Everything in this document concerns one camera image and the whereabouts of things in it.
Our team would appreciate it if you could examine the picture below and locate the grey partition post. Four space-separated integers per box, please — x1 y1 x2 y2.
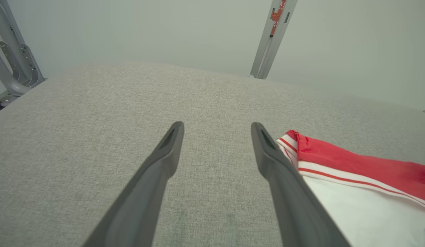
250 0 298 80

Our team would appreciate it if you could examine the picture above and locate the grey partition stand with foot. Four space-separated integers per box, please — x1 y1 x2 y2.
0 0 46 114

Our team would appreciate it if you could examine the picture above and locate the red and white jersey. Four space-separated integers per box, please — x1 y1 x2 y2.
276 129 425 247

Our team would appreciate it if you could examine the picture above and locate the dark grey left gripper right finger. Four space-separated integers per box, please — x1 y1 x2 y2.
251 122 352 247

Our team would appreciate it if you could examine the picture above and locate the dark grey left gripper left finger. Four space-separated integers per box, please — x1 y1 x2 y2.
83 121 185 247

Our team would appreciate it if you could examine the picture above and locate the orange label strip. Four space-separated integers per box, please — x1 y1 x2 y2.
270 0 285 37

